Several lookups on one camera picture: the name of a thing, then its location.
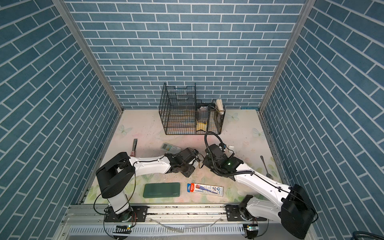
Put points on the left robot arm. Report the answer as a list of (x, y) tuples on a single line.
[(115, 174)]

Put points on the white block in basket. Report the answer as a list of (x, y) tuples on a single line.
[(220, 106)]

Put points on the pink handled scraper tool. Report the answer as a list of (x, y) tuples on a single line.
[(133, 151)]

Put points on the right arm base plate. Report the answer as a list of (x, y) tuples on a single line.
[(235, 213)]

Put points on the black wire mesh basket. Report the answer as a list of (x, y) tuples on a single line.
[(180, 109)]

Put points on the aluminium front rail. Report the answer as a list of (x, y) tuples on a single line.
[(163, 213)]

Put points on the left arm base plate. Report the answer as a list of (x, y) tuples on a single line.
[(133, 214)]

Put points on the grey remote with teal buttons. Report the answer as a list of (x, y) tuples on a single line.
[(170, 149)]

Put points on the toothpaste box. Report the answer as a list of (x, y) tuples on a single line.
[(205, 189)]

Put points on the dark green rectangular case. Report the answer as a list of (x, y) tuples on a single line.
[(162, 190)]

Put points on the yellow item in basket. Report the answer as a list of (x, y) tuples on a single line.
[(201, 126)]

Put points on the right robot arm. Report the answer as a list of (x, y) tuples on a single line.
[(288, 205)]

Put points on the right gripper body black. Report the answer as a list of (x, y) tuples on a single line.
[(206, 161)]

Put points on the metal spoon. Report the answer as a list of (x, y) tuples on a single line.
[(268, 175)]

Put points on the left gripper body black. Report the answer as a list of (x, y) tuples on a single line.
[(187, 170)]

